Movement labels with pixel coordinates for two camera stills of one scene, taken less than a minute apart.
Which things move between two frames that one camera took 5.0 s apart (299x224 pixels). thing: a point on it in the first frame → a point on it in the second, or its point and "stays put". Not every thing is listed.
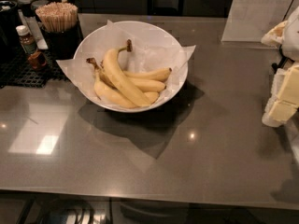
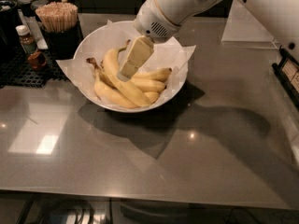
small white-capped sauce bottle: [26, 40] stays put
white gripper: [291, 39] → [151, 21]
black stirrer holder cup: [64, 45] stays put
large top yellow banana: [114, 69] stays put
